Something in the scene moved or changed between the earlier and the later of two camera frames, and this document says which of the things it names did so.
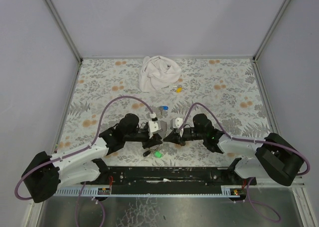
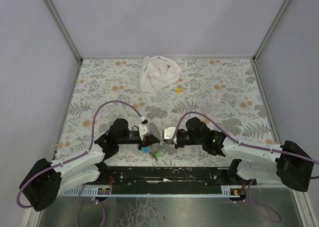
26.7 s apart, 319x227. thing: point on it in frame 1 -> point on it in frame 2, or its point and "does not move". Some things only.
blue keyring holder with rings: x=163 y=125 -> x=147 y=150
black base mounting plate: x=170 y=177 does not move
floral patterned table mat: x=229 y=90 does not move
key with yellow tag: x=179 y=89 does not move
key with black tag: x=146 y=153 -> x=155 y=158
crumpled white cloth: x=158 y=72 does not move
